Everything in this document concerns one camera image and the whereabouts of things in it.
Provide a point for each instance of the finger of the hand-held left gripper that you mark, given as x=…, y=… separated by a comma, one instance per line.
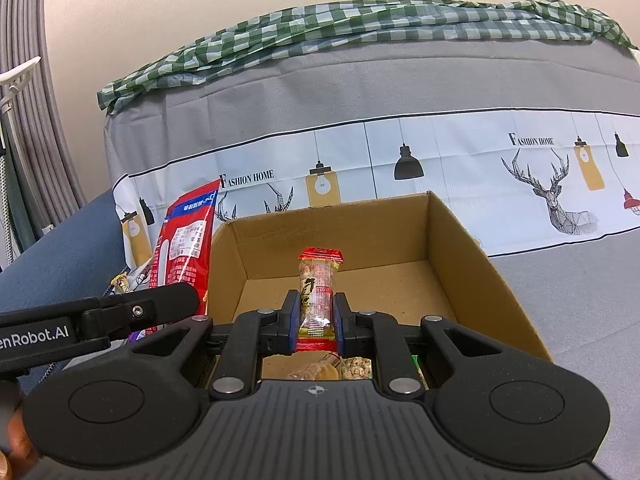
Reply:
x=150, y=307

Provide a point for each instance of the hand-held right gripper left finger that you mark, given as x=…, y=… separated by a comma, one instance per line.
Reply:
x=292, y=325

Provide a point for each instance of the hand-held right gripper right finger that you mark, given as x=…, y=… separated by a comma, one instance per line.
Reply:
x=342, y=325

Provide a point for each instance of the yellow snack packet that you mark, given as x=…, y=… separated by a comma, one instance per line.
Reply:
x=120, y=285

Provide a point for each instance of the round peanut brittle packet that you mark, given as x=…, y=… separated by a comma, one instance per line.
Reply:
x=356, y=367

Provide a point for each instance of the small clear red-ended snack packet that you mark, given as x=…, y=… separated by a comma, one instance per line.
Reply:
x=317, y=285

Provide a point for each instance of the clear nut bar packet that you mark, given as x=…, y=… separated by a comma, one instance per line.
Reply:
x=310, y=371

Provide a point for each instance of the cardboard box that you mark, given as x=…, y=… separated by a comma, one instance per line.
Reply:
x=390, y=285

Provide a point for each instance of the large red white-label packet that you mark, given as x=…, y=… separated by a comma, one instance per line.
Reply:
x=185, y=240

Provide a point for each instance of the person's left hand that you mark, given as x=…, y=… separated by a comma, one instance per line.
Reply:
x=17, y=440

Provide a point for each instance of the purple chocolate packet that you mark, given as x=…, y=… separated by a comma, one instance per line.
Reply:
x=136, y=336

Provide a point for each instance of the blue sofa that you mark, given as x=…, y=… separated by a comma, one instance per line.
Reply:
x=60, y=260

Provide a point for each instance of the white rack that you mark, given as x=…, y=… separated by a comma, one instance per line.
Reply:
x=17, y=80

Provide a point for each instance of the green checked cloth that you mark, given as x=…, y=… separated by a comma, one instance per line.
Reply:
x=300, y=25

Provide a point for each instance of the grey curtain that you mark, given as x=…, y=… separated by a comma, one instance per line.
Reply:
x=30, y=20

